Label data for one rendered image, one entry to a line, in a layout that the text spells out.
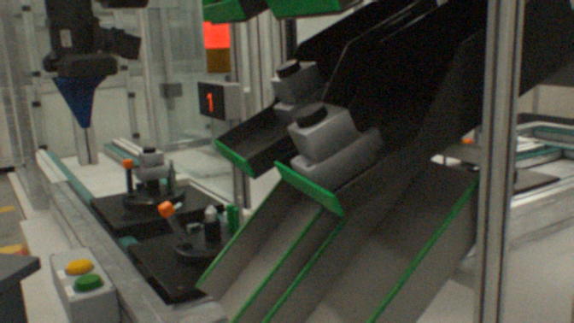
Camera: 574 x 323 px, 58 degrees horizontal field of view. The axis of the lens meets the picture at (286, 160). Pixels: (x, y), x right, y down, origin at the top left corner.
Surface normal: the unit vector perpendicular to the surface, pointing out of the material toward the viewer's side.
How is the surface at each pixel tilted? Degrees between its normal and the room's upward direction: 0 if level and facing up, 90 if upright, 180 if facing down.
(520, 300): 0
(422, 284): 90
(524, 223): 90
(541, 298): 0
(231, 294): 45
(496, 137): 90
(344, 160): 90
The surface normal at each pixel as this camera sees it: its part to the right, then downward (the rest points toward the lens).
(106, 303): 0.53, 0.18
